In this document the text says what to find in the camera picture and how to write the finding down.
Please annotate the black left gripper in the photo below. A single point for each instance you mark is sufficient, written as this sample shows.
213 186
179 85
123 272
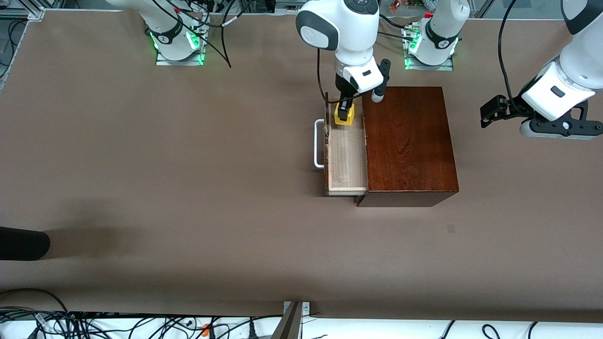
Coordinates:
513 105

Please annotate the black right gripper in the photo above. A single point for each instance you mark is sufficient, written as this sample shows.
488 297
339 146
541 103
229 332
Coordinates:
343 89

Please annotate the yellow cube block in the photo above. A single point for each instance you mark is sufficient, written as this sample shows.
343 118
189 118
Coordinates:
336 117

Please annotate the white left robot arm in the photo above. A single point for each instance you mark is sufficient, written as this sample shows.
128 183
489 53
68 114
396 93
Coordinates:
443 28

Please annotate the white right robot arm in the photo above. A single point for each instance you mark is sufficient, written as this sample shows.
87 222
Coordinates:
353 28

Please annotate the dark brown wooden cabinet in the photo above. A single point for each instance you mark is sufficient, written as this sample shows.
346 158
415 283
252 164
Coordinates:
410 141

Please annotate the grey power strip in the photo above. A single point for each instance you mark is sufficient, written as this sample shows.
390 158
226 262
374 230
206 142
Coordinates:
287 4

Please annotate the black power plug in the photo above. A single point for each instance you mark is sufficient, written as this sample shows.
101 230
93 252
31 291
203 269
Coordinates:
252 332

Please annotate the black rounded object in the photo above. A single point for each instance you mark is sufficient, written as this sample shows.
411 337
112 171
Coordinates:
23 244

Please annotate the small silver bracket plate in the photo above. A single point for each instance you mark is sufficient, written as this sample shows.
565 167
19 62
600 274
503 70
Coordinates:
306 308

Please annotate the dark grey metal post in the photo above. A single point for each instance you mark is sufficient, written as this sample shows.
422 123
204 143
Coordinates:
288 325

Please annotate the silver frame corner bracket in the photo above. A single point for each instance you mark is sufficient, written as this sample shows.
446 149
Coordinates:
36 13

